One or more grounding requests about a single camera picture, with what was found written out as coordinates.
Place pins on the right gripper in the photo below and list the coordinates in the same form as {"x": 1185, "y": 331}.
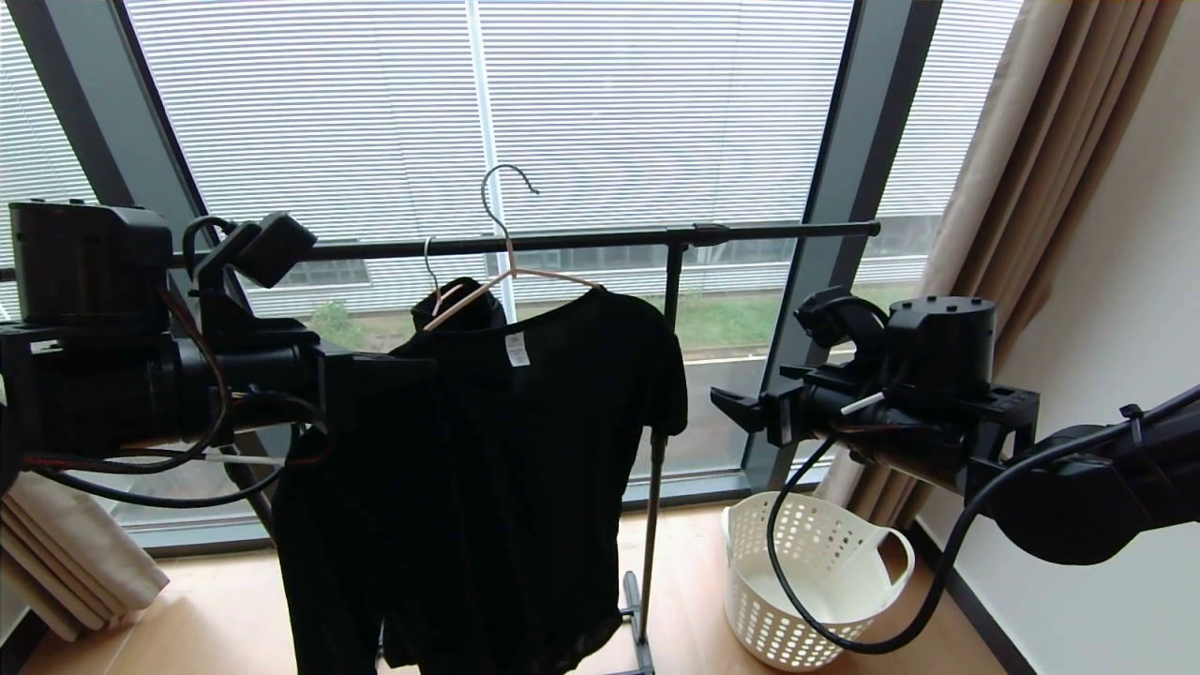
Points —
{"x": 872, "y": 431}

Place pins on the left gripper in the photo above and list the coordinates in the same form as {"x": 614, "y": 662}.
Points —
{"x": 272, "y": 389}

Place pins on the pink clothes hanger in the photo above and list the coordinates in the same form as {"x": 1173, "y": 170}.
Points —
{"x": 553, "y": 276}
{"x": 429, "y": 272}

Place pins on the black shorts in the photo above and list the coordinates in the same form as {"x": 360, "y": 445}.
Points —
{"x": 464, "y": 305}

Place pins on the black garment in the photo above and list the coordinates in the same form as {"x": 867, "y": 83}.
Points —
{"x": 487, "y": 469}

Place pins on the white laundry basket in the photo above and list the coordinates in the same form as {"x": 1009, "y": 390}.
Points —
{"x": 816, "y": 534}

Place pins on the black clothes rack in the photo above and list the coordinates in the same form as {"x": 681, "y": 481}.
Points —
{"x": 750, "y": 230}

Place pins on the beige curtain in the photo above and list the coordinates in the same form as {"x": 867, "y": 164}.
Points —
{"x": 75, "y": 572}
{"x": 1031, "y": 187}

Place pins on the window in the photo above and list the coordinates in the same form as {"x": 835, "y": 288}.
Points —
{"x": 656, "y": 112}

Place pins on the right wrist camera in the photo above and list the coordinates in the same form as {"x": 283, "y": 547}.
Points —
{"x": 834, "y": 314}

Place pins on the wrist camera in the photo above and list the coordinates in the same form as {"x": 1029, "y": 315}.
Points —
{"x": 272, "y": 248}
{"x": 834, "y": 314}

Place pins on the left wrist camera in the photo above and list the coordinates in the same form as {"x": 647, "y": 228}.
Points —
{"x": 272, "y": 248}

